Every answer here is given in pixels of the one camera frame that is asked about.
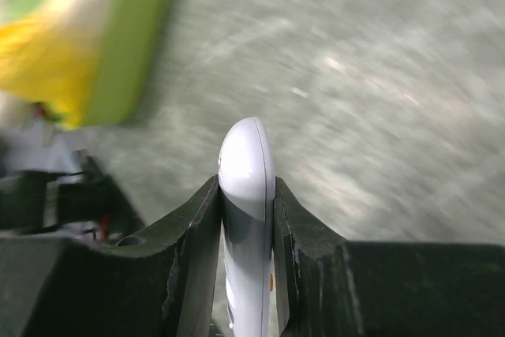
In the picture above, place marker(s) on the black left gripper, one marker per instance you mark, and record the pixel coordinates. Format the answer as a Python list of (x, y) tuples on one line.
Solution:
[(35, 200)]

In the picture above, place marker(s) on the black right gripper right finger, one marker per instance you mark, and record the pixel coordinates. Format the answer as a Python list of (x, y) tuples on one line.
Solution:
[(327, 285)]

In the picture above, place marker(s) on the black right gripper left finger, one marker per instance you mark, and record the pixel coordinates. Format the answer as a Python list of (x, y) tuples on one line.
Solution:
[(159, 281)]

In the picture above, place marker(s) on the white remote control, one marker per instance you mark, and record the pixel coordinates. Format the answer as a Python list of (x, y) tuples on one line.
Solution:
[(247, 181)]

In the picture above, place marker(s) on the yellow green napa cabbage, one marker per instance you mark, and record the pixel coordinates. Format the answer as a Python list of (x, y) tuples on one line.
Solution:
[(50, 56)]

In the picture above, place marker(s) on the green plastic basket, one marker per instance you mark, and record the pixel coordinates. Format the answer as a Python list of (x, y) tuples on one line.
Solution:
[(128, 52)]

